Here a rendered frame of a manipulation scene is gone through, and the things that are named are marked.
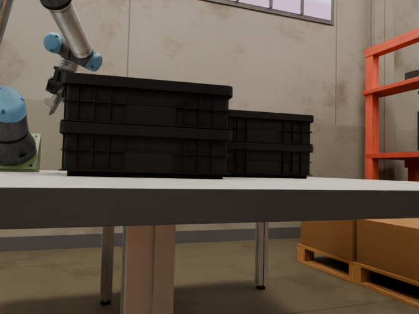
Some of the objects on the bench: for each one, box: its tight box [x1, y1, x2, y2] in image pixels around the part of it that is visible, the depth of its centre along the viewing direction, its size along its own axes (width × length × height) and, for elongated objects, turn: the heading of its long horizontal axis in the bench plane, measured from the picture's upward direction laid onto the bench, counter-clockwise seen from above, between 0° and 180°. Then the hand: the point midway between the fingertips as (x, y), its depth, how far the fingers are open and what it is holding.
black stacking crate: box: [223, 141, 313, 179], centre depth 129 cm, size 40×30×12 cm
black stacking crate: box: [59, 121, 232, 179], centre depth 91 cm, size 40×30×12 cm
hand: (59, 114), depth 149 cm, fingers open, 14 cm apart
